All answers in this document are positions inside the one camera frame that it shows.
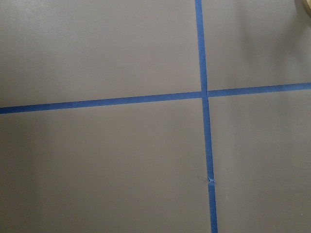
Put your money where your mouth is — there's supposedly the wooden cup storage rack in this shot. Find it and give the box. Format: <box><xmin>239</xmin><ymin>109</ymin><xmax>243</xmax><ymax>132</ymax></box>
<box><xmin>295</xmin><ymin>0</ymin><xmax>311</xmax><ymax>17</ymax></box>

